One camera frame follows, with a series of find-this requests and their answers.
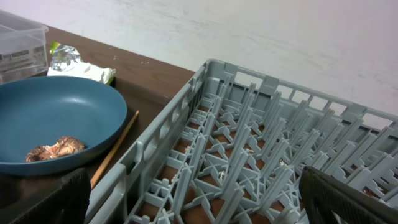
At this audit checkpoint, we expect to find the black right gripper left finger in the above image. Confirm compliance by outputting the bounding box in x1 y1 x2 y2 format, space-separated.
1 168 91 223

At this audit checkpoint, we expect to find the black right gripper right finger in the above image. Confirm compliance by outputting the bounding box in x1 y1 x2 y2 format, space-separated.
299 166 397 224

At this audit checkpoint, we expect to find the blue plate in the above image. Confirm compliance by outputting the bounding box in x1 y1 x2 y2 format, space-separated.
1 76 127 176

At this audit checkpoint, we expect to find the grey dishwasher rack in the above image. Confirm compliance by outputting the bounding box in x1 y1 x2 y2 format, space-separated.
86 60 397 223

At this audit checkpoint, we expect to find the wooden chopstick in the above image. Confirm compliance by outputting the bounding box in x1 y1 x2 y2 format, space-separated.
90 111 139 190

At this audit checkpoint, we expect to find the cooked mushroom scrap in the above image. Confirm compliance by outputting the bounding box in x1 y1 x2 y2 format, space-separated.
25 136 85 162

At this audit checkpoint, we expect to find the crumpled foil and paper wrapper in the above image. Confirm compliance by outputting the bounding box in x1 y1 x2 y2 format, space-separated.
47 41 116 85

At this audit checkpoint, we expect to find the clear plastic bin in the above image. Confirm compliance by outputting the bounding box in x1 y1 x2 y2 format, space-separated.
0 11 49 83

